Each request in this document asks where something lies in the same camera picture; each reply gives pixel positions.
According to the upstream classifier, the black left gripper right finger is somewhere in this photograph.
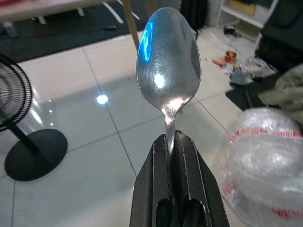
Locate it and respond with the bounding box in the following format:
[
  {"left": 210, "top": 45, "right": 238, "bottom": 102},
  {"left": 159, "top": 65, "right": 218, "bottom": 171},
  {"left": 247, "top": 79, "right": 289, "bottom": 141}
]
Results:
[{"left": 169, "top": 129, "right": 231, "bottom": 227}]

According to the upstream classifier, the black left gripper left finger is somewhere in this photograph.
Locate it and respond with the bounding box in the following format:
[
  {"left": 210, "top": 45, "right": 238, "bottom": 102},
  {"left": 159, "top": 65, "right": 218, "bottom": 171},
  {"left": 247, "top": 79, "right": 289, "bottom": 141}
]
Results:
[{"left": 129, "top": 133, "right": 171, "bottom": 227}]

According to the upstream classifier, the silver metal spoon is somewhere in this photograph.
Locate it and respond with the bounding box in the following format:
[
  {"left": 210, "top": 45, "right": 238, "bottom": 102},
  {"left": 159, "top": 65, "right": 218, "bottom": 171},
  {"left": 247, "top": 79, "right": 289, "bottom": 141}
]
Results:
[{"left": 136, "top": 6, "right": 202, "bottom": 157}]

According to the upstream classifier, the bubble wrap bag red print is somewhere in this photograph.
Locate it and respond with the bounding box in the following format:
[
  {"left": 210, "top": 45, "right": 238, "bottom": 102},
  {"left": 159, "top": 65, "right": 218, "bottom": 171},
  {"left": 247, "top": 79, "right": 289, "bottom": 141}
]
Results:
[{"left": 219, "top": 107, "right": 303, "bottom": 227}]

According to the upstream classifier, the olive green fabric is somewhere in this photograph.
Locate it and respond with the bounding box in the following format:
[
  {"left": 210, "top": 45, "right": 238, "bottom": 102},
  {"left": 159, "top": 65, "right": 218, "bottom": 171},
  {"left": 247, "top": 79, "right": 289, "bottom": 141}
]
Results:
[{"left": 258, "top": 63, "right": 303, "bottom": 122}]

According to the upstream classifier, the small orange floor item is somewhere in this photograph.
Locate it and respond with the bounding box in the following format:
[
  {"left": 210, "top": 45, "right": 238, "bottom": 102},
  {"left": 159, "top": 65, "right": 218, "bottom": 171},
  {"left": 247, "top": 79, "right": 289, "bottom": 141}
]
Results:
[{"left": 212, "top": 50, "right": 238, "bottom": 69}]

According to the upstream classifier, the black floor fan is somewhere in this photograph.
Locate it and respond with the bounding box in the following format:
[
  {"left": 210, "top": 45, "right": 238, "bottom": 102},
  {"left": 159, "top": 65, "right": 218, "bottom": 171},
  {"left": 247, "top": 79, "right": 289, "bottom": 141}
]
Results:
[{"left": 0, "top": 53, "right": 69, "bottom": 182}]

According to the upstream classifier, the light wooden leg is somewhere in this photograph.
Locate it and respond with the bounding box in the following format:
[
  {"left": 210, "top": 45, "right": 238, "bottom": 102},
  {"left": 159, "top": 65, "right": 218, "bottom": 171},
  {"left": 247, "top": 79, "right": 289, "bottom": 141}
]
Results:
[{"left": 120, "top": 0, "right": 141, "bottom": 52}]

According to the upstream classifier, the black floor mat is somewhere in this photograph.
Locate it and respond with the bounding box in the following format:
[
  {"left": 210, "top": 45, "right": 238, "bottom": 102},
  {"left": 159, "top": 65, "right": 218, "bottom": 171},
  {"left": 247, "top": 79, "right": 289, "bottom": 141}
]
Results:
[{"left": 0, "top": 0, "right": 133, "bottom": 62}]

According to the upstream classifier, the white shelf unit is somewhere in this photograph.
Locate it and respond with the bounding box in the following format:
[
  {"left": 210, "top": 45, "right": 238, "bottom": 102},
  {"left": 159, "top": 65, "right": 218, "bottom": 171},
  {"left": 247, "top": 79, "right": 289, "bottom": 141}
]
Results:
[{"left": 216, "top": 0, "right": 279, "bottom": 30}]

